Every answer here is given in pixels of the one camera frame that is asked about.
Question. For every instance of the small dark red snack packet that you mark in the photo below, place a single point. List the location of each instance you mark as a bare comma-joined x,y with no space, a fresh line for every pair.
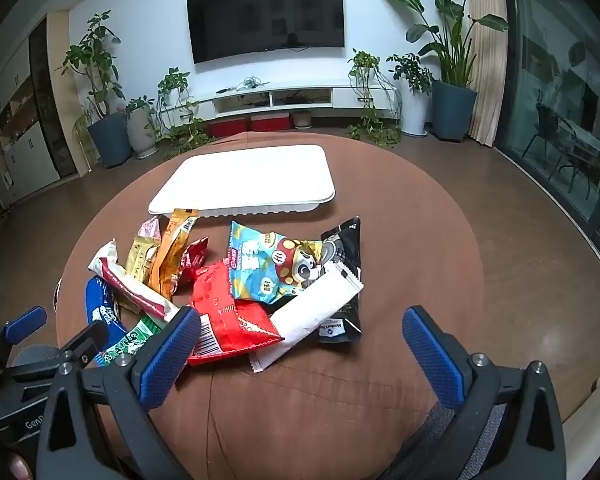
195,257

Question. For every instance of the white foam tray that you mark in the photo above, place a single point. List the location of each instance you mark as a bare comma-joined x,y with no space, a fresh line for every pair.
245,180

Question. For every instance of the black remote control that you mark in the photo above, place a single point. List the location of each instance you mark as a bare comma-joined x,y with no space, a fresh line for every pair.
223,90

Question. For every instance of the glass sliding door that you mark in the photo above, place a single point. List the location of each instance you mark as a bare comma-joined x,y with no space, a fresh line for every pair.
555,85

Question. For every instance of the white television console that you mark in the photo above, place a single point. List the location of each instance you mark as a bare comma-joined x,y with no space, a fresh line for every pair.
305,95

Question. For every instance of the large red snack packet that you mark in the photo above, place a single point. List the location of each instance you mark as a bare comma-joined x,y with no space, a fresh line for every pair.
225,310

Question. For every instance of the long white snack packet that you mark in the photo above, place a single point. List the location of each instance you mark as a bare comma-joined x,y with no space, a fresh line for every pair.
305,320

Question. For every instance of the black snack packet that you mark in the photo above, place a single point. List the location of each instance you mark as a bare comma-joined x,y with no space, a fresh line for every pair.
345,260

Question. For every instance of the red storage box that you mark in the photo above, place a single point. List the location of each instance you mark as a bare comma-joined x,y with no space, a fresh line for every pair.
270,123

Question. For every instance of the gold snack packet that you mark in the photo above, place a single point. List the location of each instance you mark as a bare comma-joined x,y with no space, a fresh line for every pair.
139,257

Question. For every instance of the wall-mounted black television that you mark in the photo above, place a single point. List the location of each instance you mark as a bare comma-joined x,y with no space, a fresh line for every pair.
265,15

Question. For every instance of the cream red-striped snack packet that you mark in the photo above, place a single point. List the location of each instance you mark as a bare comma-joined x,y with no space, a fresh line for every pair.
125,280

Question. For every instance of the beige curtain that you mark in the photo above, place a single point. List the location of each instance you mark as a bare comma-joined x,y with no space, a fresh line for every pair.
487,60

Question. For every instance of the trailing vine plant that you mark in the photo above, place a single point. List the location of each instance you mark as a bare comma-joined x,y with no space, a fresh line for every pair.
365,67
175,90

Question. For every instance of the tall wall cabinet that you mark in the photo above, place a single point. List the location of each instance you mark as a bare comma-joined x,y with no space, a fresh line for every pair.
25,150

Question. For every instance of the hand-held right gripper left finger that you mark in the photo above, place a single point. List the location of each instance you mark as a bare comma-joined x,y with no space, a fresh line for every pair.
167,355

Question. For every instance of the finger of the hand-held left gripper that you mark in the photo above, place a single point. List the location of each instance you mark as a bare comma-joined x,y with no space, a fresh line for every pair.
87,340
25,322

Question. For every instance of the bushy plant in white pot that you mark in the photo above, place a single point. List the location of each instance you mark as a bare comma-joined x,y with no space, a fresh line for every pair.
414,105

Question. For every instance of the person's left hand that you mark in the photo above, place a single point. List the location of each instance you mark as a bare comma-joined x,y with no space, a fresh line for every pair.
19,467

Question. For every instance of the cream furniture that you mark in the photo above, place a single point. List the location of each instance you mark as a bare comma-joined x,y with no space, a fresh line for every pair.
592,415

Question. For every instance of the light blue cartoon snack packet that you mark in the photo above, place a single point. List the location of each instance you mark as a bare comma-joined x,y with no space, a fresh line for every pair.
260,265

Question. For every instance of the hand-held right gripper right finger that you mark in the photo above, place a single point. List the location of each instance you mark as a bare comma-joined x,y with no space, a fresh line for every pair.
432,360

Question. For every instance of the plant in grey white pot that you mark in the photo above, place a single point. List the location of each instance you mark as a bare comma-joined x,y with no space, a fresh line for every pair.
141,132

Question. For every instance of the leafy tree in blue pot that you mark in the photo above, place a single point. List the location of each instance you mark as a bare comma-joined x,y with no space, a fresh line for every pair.
109,137

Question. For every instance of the small white pot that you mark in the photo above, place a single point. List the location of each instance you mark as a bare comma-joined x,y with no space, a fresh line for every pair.
302,119

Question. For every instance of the broad-leaf plant in blue pot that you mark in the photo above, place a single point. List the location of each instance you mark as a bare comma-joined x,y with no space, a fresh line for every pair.
452,105

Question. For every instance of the grey knit clothing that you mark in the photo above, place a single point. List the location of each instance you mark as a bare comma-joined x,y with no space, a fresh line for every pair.
430,440

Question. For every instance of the green snack packet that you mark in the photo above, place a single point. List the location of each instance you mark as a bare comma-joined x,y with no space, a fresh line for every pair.
140,337

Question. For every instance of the orange snack packet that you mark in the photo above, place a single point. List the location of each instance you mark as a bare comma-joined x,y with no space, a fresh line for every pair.
172,255

